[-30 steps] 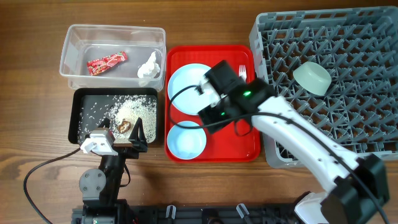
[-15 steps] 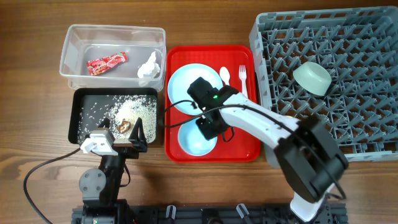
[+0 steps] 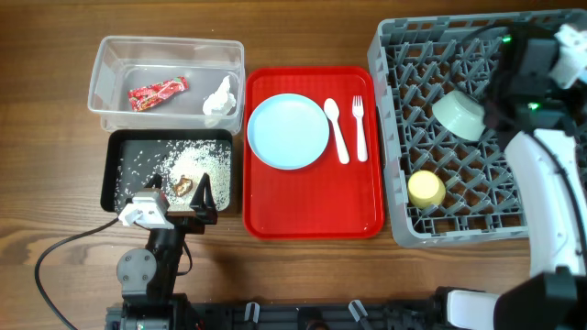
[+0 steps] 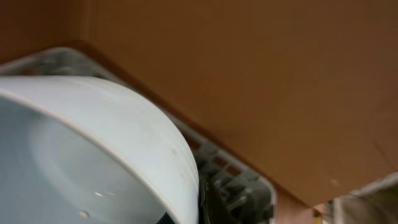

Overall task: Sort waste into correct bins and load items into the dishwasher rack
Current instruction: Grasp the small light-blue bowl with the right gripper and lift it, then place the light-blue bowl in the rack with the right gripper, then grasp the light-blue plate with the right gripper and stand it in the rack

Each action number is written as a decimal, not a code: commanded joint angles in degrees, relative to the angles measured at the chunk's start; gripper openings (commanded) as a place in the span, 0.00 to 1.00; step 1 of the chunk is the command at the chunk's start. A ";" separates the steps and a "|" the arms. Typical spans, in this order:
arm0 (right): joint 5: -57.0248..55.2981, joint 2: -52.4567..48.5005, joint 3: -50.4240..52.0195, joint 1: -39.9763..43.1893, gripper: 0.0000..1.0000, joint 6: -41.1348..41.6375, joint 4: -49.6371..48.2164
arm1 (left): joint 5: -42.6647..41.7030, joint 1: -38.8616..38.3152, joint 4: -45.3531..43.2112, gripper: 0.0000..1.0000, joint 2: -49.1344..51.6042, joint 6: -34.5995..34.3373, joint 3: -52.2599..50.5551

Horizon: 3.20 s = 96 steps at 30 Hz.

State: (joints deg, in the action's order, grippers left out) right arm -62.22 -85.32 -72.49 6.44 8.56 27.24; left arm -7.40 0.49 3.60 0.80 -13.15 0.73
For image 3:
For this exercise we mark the mint green bowl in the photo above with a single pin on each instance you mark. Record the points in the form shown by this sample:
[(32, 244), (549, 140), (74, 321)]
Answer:
[(460, 115)]

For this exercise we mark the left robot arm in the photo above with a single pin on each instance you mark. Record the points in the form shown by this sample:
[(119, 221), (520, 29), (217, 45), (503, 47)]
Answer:
[(148, 275)]

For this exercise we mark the light blue plate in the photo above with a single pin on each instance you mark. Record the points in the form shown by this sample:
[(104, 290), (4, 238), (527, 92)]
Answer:
[(288, 131)]

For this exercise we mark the black waste tray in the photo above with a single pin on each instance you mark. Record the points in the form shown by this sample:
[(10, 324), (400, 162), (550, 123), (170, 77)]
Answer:
[(120, 136)]

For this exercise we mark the white plastic fork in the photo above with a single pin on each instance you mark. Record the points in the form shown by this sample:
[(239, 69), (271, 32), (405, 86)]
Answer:
[(358, 112)]

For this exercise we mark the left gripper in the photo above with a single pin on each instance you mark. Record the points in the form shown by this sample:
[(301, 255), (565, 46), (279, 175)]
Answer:
[(205, 210)]

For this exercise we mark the clear plastic bin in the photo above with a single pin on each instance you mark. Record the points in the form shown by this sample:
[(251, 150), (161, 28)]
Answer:
[(124, 63)]

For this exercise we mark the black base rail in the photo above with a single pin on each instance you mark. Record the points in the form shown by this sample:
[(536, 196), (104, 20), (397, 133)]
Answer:
[(351, 315)]

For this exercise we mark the brown food scrap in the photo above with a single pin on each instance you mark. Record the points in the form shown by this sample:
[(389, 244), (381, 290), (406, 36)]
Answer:
[(183, 186)]

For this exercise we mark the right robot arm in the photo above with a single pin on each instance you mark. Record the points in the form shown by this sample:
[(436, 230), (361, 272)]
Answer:
[(545, 166)]

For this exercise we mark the red ketchup sachet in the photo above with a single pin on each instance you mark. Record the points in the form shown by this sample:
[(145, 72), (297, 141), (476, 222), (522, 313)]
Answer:
[(144, 98)]

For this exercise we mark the white rice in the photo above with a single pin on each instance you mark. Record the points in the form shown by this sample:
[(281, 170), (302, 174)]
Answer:
[(140, 159)]

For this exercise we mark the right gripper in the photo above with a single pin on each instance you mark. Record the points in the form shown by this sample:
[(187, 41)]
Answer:
[(493, 113)]

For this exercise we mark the yellow cup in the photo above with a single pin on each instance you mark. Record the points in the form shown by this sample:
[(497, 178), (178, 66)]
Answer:
[(425, 188)]

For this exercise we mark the white napkin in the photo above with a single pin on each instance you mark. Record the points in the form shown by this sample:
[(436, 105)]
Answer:
[(221, 101)]

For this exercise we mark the white plastic spoon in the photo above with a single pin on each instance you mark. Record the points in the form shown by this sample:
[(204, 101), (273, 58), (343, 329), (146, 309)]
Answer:
[(332, 112)]

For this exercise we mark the grey dishwasher rack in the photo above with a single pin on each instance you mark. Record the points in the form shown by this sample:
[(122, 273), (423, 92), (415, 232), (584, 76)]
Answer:
[(413, 63)]

